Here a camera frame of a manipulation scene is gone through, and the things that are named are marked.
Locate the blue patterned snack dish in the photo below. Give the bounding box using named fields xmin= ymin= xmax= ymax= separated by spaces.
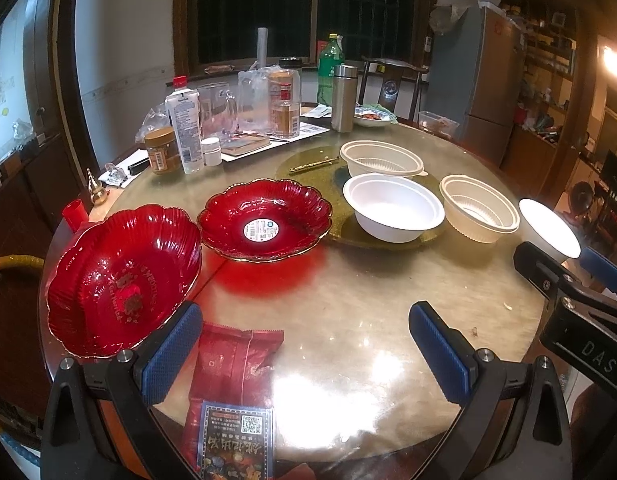
xmin=353 ymin=104 xmax=397 ymax=128

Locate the glass beer mug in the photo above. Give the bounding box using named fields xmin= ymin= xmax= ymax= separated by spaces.
xmin=198 ymin=81 xmax=237 ymax=144

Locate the colourful hula hoop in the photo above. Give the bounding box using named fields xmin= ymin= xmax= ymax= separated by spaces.
xmin=0 ymin=255 xmax=45 ymax=271

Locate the gold glitter turntable mat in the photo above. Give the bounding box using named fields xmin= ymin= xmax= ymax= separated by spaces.
xmin=275 ymin=146 xmax=449 ymax=252

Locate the red plate with sticker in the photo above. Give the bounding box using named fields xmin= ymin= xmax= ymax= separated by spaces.
xmin=197 ymin=179 xmax=333 ymax=263

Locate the small white pill jar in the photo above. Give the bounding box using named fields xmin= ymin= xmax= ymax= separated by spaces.
xmin=201 ymin=136 xmax=223 ymax=167

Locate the grey refrigerator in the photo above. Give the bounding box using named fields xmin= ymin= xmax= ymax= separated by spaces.
xmin=423 ymin=6 xmax=525 ymax=166

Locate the red plastic cup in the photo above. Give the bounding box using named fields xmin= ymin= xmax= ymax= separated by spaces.
xmin=62 ymin=198 xmax=89 ymax=233

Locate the steel thermos flask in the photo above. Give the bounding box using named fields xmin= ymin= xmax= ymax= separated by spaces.
xmin=331 ymin=64 xmax=357 ymax=133

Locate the red foil packet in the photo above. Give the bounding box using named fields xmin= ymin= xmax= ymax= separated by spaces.
xmin=180 ymin=322 xmax=317 ymax=480

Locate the green plastic bottle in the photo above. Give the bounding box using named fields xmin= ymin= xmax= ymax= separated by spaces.
xmin=317 ymin=32 xmax=345 ymax=106

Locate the small gold gourd ornament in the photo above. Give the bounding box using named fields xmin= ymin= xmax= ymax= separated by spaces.
xmin=86 ymin=168 xmax=109 ymax=206

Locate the large red glass plate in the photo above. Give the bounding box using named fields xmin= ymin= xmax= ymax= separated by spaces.
xmin=45 ymin=204 xmax=202 ymax=359

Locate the white foam bowl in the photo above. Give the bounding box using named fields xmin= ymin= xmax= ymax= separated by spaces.
xmin=519 ymin=198 xmax=581 ymax=263
xmin=343 ymin=174 xmax=445 ymax=244

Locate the small book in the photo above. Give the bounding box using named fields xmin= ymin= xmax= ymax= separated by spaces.
xmin=222 ymin=134 xmax=270 ymax=157

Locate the dark wooden chair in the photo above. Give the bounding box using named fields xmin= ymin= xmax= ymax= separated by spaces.
xmin=357 ymin=56 xmax=429 ymax=122

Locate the clear bottle red cap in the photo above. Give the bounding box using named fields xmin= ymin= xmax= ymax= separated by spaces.
xmin=165 ymin=76 xmax=203 ymax=174

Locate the gold pen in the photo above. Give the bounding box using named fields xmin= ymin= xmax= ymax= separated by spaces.
xmin=288 ymin=156 xmax=339 ymax=176

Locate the small clear plastic box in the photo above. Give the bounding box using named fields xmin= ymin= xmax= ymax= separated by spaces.
xmin=418 ymin=110 xmax=458 ymax=140

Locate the peanut butter jar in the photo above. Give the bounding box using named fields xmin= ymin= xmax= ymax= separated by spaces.
xmin=144 ymin=127 xmax=182 ymax=174

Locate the cream ribbed plastic bowl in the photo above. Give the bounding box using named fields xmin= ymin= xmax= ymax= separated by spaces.
xmin=339 ymin=140 xmax=425 ymax=178

